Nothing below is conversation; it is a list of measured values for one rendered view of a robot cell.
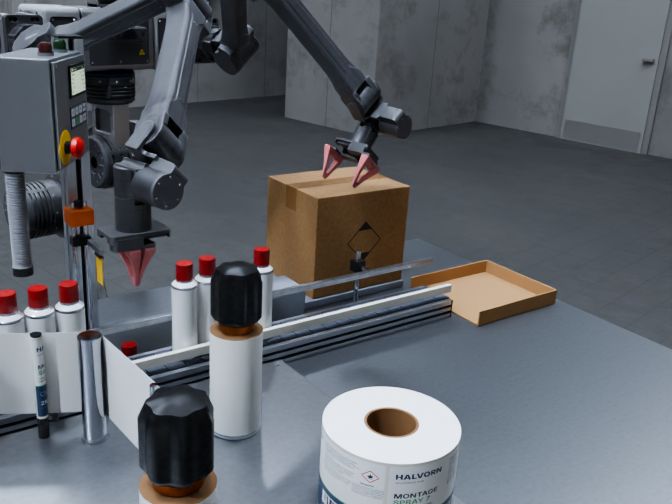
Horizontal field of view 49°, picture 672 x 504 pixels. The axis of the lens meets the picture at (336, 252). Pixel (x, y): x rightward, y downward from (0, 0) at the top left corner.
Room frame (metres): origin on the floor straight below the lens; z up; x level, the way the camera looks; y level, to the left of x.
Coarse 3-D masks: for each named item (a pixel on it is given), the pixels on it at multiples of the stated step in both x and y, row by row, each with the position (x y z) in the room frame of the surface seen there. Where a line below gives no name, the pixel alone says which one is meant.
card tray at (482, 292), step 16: (432, 272) 1.95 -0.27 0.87; (448, 272) 1.99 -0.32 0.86; (464, 272) 2.03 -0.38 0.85; (480, 272) 2.07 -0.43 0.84; (496, 272) 2.05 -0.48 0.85; (512, 272) 2.00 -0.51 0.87; (464, 288) 1.94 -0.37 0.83; (480, 288) 1.94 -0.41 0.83; (496, 288) 1.95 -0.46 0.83; (512, 288) 1.96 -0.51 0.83; (528, 288) 1.95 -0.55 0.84; (544, 288) 1.91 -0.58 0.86; (464, 304) 1.82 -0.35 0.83; (480, 304) 1.83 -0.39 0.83; (496, 304) 1.84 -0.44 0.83; (512, 304) 1.77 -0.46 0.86; (528, 304) 1.81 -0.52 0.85; (544, 304) 1.85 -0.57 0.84; (480, 320) 1.70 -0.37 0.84; (496, 320) 1.74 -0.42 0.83
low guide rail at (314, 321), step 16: (432, 288) 1.72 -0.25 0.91; (448, 288) 1.75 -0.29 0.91; (368, 304) 1.60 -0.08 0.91; (384, 304) 1.62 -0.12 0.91; (400, 304) 1.65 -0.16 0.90; (304, 320) 1.49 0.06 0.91; (320, 320) 1.51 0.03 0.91; (336, 320) 1.54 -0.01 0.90; (272, 336) 1.43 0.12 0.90; (176, 352) 1.30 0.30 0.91; (192, 352) 1.32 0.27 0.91; (208, 352) 1.34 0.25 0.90; (144, 368) 1.26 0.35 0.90
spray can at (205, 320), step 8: (208, 256) 1.40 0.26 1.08; (200, 264) 1.38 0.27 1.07; (208, 264) 1.38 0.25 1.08; (200, 272) 1.38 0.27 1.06; (208, 272) 1.38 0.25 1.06; (200, 280) 1.37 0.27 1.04; (208, 280) 1.37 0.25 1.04; (200, 288) 1.37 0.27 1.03; (208, 288) 1.37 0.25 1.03; (200, 296) 1.37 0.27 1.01; (208, 296) 1.37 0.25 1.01; (200, 304) 1.37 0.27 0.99; (208, 304) 1.37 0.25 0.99; (200, 312) 1.37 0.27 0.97; (208, 312) 1.37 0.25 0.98; (200, 320) 1.37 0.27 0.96; (208, 320) 1.37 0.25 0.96; (200, 328) 1.37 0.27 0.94; (208, 328) 1.37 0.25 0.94; (200, 336) 1.37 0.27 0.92; (208, 336) 1.37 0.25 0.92
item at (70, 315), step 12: (60, 288) 1.21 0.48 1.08; (72, 288) 1.21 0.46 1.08; (60, 300) 1.21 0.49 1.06; (72, 300) 1.21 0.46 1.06; (60, 312) 1.20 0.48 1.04; (72, 312) 1.20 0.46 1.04; (84, 312) 1.22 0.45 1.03; (60, 324) 1.20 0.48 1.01; (72, 324) 1.20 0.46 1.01; (84, 324) 1.22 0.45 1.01
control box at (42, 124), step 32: (0, 64) 1.21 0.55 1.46; (32, 64) 1.21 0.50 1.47; (64, 64) 1.27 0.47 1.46; (0, 96) 1.21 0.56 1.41; (32, 96) 1.21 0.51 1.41; (64, 96) 1.26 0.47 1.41; (0, 128) 1.21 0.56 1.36; (32, 128) 1.21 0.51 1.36; (64, 128) 1.25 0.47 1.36; (0, 160) 1.21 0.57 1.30; (32, 160) 1.21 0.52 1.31; (64, 160) 1.23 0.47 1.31
